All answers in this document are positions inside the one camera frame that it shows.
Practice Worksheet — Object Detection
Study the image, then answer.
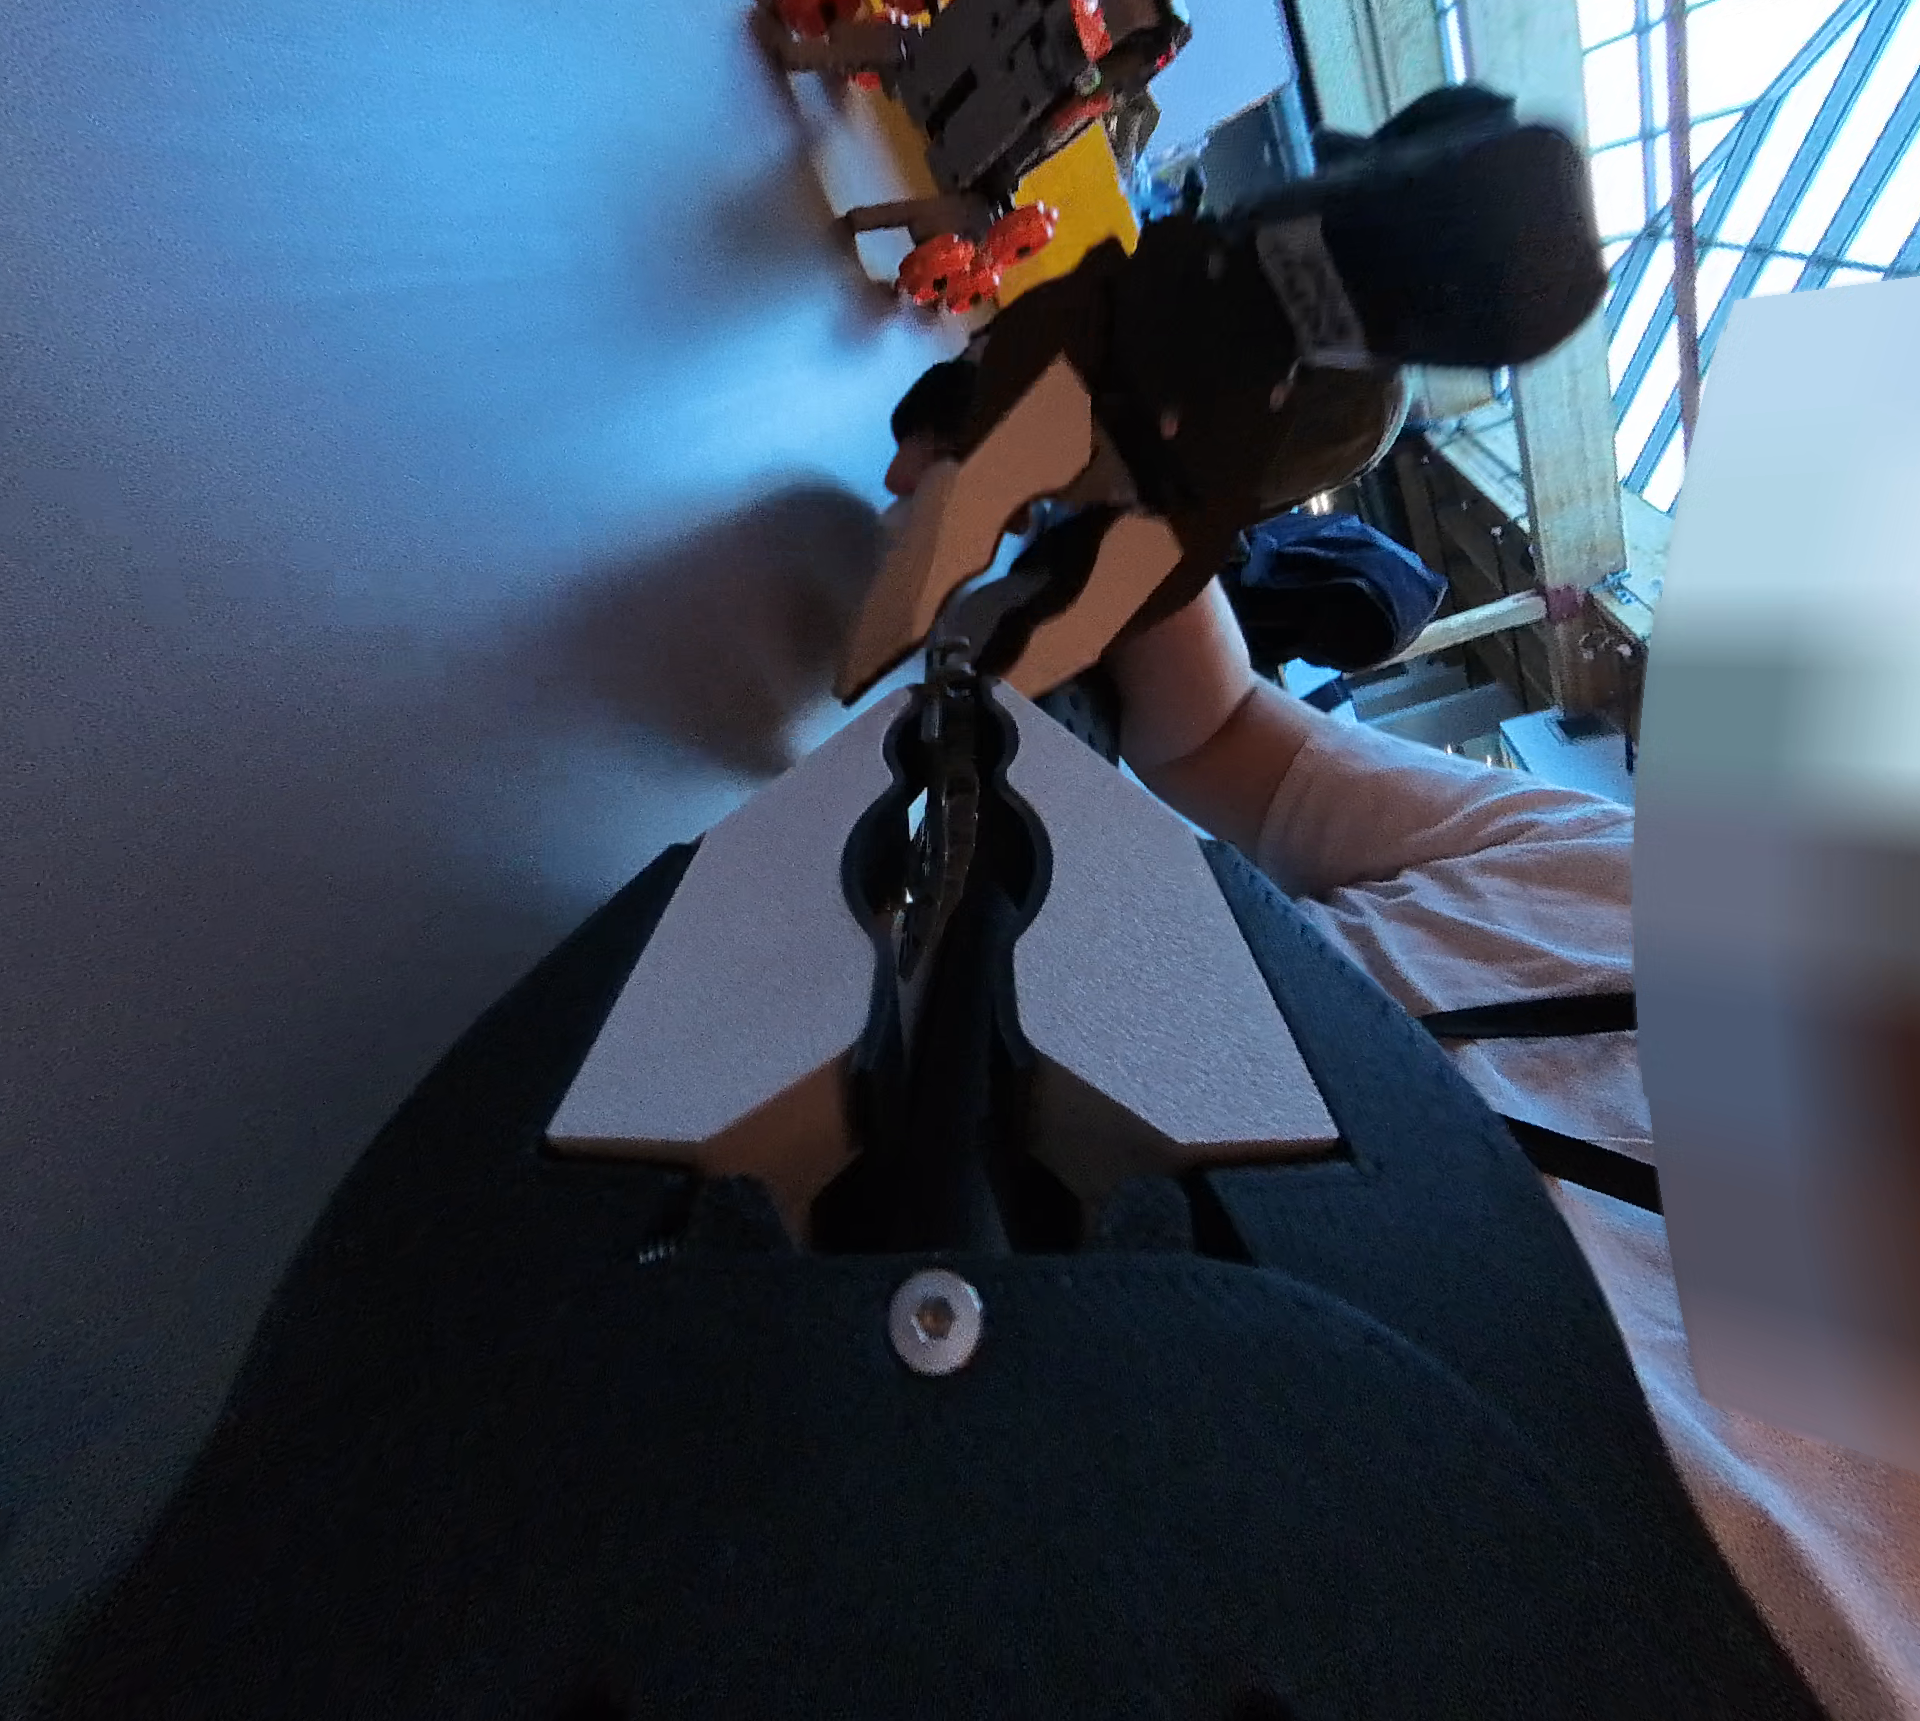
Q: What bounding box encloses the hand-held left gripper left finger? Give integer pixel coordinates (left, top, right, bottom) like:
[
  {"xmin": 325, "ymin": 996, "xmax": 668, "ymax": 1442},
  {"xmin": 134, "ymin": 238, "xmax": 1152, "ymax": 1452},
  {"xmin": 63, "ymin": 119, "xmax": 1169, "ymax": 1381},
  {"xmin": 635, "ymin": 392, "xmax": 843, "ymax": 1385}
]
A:
[{"xmin": 544, "ymin": 686, "xmax": 913, "ymax": 1246}]

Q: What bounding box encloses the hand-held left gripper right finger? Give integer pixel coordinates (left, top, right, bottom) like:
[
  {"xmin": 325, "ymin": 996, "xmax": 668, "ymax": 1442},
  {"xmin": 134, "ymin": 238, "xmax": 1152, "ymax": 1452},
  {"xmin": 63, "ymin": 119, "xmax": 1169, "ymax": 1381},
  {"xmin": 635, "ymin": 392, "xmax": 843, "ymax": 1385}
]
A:
[{"xmin": 995, "ymin": 680, "xmax": 1345, "ymax": 1193}]

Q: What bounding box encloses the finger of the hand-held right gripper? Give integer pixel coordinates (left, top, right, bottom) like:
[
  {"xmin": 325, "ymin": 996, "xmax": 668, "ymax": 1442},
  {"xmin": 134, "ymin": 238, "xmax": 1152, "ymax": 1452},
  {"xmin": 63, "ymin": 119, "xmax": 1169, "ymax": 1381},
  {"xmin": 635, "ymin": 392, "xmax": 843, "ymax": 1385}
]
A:
[
  {"xmin": 833, "ymin": 355, "xmax": 1108, "ymax": 707},
  {"xmin": 990, "ymin": 506, "xmax": 1203, "ymax": 702}
]

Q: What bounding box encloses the grey toy track chain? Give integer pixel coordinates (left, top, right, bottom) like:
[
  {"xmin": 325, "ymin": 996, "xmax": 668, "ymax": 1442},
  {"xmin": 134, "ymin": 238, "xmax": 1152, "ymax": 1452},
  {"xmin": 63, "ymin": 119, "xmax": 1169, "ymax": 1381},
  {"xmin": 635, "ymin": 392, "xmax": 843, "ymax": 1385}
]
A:
[{"xmin": 884, "ymin": 640, "xmax": 997, "ymax": 983}]

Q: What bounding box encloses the person's right forearm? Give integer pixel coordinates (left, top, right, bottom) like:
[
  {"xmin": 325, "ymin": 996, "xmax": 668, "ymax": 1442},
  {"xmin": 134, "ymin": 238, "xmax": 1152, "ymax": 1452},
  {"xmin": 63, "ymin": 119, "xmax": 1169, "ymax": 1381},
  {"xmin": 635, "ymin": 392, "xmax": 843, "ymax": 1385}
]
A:
[{"xmin": 1110, "ymin": 579, "xmax": 1353, "ymax": 886}]

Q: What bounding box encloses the grey desk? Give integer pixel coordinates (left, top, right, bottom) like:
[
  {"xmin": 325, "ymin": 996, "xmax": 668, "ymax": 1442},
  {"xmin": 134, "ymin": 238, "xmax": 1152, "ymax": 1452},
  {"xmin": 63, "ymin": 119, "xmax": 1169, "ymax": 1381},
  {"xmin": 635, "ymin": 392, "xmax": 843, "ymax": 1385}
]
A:
[{"xmin": 0, "ymin": 0, "xmax": 992, "ymax": 1721}]

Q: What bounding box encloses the dark blue bag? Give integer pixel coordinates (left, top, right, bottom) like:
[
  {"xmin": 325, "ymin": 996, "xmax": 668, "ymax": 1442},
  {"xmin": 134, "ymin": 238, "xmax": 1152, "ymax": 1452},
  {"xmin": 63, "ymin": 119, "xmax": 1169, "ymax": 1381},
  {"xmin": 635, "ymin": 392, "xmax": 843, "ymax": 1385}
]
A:
[{"xmin": 1231, "ymin": 511, "xmax": 1452, "ymax": 676}]

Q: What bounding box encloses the grey orange toy robot chassis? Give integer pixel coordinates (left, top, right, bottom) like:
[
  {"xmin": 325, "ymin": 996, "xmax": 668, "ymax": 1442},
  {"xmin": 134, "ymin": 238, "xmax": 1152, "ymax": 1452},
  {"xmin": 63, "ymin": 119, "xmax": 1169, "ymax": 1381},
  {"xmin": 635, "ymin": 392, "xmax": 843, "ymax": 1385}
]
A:
[{"xmin": 773, "ymin": 0, "xmax": 1211, "ymax": 319}]

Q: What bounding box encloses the thin red rod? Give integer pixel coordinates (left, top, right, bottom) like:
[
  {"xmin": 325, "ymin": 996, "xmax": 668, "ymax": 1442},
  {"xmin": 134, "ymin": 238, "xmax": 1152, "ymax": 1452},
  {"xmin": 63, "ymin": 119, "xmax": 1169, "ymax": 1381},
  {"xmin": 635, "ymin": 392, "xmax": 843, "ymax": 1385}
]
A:
[{"xmin": 1654, "ymin": 0, "xmax": 1709, "ymax": 450}]

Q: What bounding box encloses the black strap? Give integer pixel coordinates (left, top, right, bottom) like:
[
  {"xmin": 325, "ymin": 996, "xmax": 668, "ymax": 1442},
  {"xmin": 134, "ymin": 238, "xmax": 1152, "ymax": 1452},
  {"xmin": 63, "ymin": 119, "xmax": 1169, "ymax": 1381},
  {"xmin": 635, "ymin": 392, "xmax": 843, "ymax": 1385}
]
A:
[{"xmin": 1417, "ymin": 992, "xmax": 1668, "ymax": 1217}]

